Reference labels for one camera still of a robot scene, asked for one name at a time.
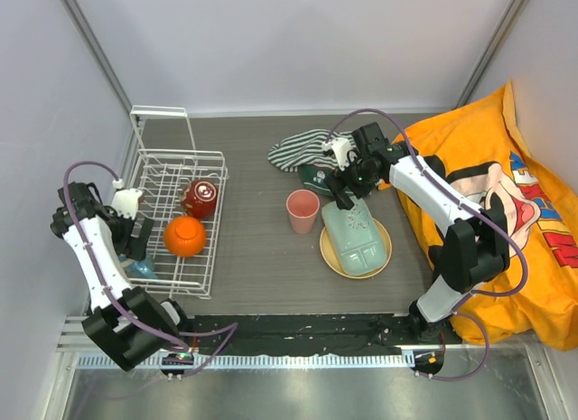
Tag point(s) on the pink cup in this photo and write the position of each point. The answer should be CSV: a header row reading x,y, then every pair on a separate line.
x,y
302,207

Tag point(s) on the white wire dish rack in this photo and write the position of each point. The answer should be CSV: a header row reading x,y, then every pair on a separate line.
x,y
162,174

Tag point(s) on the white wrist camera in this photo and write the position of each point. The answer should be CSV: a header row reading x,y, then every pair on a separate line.
x,y
126,201
342,150

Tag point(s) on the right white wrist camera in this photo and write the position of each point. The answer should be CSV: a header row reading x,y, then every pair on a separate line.
x,y
342,150

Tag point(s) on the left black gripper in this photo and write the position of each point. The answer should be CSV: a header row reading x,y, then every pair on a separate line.
x,y
136,246

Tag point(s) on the blue patterned bowl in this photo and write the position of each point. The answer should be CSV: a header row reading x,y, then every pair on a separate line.
x,y
141,269

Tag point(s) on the yellow round plate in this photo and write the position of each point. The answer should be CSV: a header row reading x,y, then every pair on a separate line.
x,y
330,257

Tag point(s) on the orange bowl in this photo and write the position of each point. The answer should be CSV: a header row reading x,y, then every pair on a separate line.
x,y
185,236

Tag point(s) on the red patterned cup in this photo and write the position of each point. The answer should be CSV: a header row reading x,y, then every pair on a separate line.
x,y
199,199

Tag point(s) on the green striped towel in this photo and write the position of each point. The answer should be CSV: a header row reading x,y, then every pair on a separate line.
x,y
303,154

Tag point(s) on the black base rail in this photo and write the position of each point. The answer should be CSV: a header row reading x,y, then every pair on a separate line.
x,y
305,335

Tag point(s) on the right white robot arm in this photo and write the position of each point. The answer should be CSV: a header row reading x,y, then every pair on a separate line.
x,y
475,247

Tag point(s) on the light green divided tray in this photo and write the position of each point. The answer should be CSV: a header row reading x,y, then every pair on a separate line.
x,y
355,237

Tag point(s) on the orange cartoon cloth bag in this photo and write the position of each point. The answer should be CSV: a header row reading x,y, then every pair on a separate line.
x,y
479,150

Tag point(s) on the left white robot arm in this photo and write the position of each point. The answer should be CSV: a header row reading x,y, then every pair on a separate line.
x,y
126,322

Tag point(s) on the white slotted cable duct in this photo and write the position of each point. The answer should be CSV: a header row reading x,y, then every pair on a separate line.
x,y
404,360

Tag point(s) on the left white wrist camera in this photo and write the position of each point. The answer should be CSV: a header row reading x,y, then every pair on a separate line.
x,y
126,201

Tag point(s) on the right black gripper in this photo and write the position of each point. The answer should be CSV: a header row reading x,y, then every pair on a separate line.
x,y
336,183

